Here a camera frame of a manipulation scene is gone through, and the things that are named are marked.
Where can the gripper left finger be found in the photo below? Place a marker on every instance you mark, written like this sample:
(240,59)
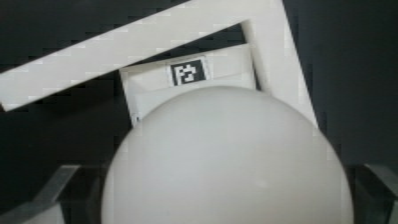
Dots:
(66,203)

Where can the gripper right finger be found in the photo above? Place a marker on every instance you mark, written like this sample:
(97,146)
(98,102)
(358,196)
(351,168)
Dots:
(375,194)

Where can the white lamp bulb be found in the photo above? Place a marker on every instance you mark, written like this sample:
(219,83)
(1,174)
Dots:
(226,163)

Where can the white lamp base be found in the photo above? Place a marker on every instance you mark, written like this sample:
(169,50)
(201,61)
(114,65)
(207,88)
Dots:
(157,80)

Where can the white right rail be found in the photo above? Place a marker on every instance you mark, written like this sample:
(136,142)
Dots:
(274,55)

